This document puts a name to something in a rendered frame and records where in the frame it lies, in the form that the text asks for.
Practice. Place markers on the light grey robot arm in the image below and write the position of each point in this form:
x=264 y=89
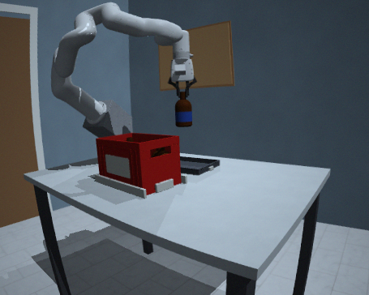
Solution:
x=85 y=32

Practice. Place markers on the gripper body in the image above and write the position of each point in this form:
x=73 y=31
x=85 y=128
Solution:
x=189 y=70

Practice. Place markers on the red plastic crate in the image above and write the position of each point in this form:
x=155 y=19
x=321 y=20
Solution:
x=131 y=162

